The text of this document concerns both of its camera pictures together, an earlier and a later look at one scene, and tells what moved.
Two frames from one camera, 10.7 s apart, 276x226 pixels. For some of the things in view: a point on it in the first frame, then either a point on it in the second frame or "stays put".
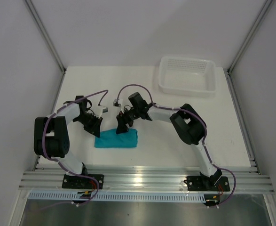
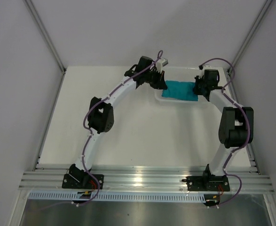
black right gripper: (122, 120) → (197, 81)
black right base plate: (195, 183) stays put
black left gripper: (94, 129) → (160, 84)
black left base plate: (72, 181) stays put
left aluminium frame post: (47, 35) stays put
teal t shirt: (110, 139) → (182, 90)
